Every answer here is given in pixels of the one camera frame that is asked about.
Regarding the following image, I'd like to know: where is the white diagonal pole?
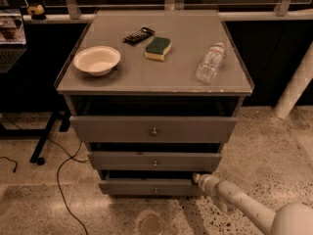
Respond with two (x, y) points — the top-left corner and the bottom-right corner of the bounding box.
(273, 42), (313, 118)

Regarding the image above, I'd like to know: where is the black floor cable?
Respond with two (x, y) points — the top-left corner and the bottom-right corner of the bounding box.
(0, 112), (90, 235)

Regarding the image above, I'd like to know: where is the black calculator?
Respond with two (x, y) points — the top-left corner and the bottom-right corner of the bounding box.
(124, 27), (155, 45)

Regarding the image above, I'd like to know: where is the yellow black tape dispenser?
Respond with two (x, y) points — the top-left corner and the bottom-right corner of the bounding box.
(27, 4), (46, 20)

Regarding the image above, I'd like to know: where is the black desk leg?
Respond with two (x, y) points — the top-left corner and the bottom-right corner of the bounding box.
(0, 111), (70, 165)

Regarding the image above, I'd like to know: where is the green yellow sponge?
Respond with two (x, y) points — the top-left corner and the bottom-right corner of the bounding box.
(145, 37), (171, 61)

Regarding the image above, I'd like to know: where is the short black cable end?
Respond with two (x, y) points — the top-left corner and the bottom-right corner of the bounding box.
(0, 156), (18, 173)

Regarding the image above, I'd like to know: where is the grey drawer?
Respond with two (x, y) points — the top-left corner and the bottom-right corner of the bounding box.
(99, 170), (202, 196)
(70, 117), (237, 143)
(88, 152), (221, 172)

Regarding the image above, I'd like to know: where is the white paper bowl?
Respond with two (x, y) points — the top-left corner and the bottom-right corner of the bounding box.
(73, 46), (120, 76)

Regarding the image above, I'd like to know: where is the grey middle drawer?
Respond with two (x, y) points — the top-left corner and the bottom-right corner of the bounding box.
(88, 152), (221, 172)

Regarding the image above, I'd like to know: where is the grey top drawer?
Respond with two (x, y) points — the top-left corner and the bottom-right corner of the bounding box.
(70, 117), (237, 143)

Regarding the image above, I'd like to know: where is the laptop computer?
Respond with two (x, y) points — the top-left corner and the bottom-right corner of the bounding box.
(0, 8), (27, 73)

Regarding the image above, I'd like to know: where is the grey drawer cabinet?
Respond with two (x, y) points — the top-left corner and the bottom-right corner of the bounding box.
(53, 9), (254, 198)

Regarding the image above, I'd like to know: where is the clear plastic water bottle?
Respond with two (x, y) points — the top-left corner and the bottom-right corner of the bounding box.
(193, 42), (226, 84)

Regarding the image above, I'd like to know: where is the grey bottom drawer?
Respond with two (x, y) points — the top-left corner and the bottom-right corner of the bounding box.
(99, 170), (202, 196)

